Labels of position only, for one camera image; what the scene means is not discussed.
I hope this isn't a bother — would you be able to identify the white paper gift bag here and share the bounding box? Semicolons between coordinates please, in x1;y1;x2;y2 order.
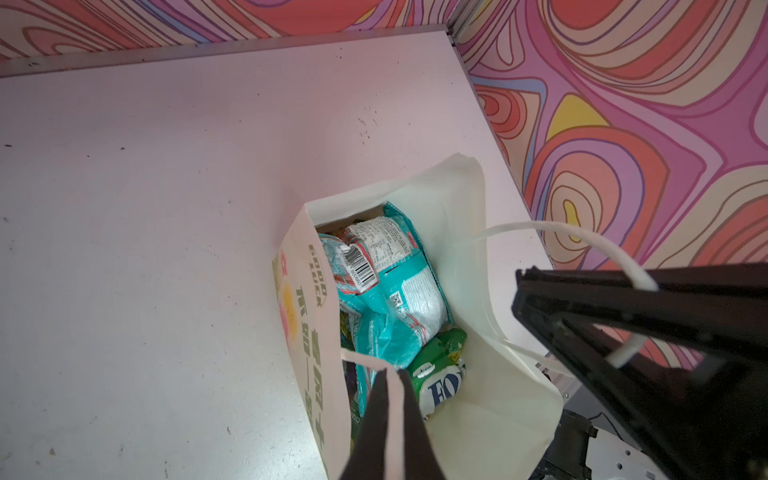
273;154;563;479

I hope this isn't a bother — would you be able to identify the dark green snack packet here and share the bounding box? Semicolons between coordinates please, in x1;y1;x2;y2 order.
407;328;468;390

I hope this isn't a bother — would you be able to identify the green yellow Fox's candy packet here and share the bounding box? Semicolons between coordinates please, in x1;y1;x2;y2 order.
415;365;465;420

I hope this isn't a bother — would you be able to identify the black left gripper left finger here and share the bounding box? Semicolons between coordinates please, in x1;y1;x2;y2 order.
340;373;389;480

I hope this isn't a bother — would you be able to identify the teal snack packet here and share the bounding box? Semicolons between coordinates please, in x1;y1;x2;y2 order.
319;203;453;368

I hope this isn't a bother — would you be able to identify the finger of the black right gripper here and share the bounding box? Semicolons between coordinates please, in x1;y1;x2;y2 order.
512;263;767;363
521;314;767;479

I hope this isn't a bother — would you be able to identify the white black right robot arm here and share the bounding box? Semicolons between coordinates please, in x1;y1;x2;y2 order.
512;263;767;479

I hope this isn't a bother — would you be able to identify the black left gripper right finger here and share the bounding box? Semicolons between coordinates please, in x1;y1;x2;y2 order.
400;370;445;480

